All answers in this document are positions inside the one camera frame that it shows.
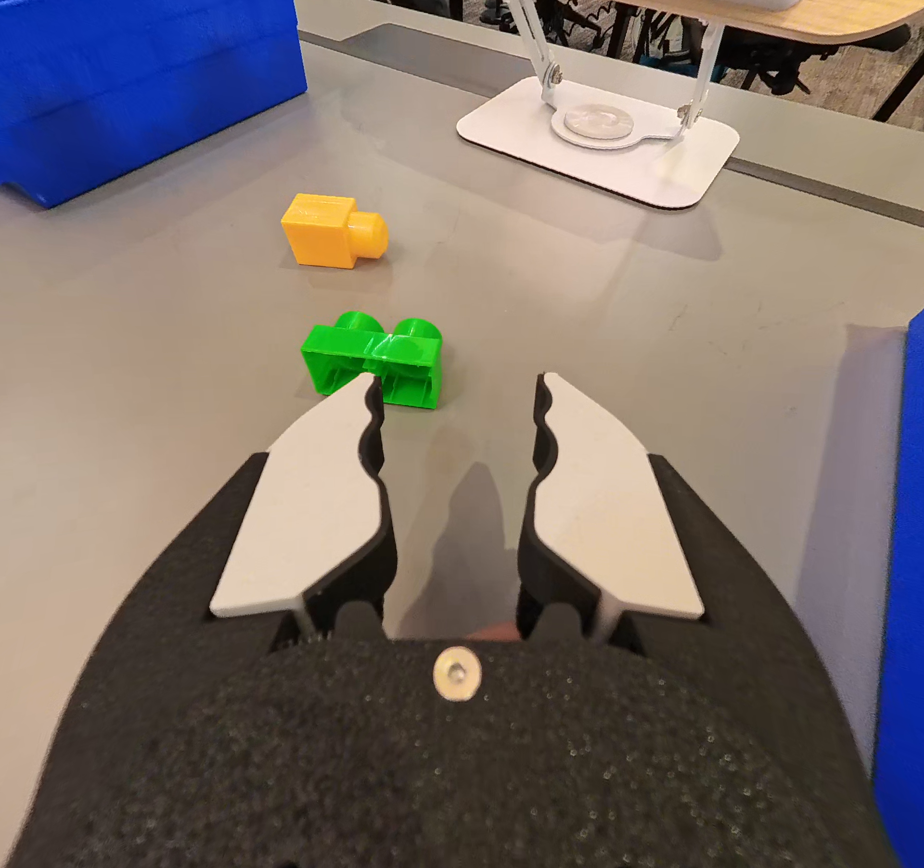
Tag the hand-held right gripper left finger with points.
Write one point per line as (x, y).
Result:
(307, 514)

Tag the green two-stud toy block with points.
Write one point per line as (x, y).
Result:
(404, 355)

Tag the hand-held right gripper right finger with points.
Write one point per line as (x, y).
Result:
(610, 514)

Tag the white stand with wooden board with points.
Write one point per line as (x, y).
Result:
(613, 153)

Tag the blue plastic bin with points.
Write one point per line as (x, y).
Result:
(144, 73)
(906, 521)

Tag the yellow one-stud toy block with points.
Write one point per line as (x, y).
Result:
(321, 232)

